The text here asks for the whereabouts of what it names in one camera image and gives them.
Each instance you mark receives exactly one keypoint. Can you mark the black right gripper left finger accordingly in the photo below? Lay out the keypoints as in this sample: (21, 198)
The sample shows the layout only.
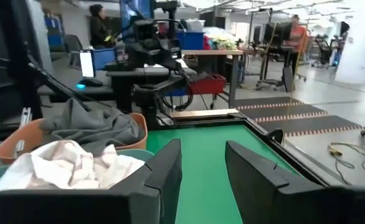
(92, 208)

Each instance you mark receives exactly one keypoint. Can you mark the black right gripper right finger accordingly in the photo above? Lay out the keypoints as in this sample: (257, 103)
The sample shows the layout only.
(279, 202)

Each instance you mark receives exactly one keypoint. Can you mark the gray towel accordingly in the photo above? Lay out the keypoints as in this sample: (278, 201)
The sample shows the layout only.
(89, 124)

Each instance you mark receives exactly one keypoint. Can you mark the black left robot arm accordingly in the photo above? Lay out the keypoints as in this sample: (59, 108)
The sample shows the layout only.
(153, 53)

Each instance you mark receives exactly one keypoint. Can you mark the black table corner knob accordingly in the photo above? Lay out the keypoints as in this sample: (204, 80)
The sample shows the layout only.
(276, 136)

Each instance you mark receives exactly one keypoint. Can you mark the black striped-edge floor mat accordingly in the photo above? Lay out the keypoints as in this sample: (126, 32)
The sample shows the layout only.
(266, 101)
(285, 112)
(313, 124)

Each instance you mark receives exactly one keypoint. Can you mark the wooden board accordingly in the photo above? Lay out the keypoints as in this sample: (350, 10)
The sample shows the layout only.
(204, 113)

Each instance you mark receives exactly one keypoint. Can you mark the black desk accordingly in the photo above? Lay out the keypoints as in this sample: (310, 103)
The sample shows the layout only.
(76, 90)

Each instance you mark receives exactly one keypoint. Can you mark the black computer mouse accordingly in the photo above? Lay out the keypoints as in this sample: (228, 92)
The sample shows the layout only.
(92, 82)

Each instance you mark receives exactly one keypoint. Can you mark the red plastic crate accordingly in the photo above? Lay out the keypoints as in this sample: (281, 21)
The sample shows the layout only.
(208, 84)

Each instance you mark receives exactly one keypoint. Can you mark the black rolling stand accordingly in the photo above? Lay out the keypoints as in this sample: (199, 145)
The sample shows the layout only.
(273, 62)

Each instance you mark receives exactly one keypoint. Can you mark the white laptop screen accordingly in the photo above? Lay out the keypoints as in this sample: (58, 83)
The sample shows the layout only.
(87, 63)

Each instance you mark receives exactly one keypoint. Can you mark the gray office chair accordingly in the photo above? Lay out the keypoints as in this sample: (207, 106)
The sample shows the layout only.
(73, 49)

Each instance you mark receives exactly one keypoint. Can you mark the wooden top table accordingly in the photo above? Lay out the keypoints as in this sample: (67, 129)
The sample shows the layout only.
(220, 53)

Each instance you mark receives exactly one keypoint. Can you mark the person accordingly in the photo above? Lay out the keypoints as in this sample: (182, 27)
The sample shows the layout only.
(99, 28)
(295, 37)

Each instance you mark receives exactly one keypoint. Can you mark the pile of colourful clothes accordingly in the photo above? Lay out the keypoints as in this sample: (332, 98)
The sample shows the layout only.
(221, 40)

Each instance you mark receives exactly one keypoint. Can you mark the white building pillar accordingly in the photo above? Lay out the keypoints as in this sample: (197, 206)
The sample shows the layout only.
(358, 40)

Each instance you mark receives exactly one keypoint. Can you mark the blue plastic crate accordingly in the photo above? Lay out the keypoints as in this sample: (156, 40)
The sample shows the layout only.
(190, 40)

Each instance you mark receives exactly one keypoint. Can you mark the blue display screen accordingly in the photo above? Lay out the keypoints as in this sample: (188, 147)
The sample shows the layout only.
(135, 12)

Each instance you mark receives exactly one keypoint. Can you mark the silver metal bracket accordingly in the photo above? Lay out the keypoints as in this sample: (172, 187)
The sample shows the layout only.
(23, 130)

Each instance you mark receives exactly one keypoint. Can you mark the black frame post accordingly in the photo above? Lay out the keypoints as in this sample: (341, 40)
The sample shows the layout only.
(17, 62)

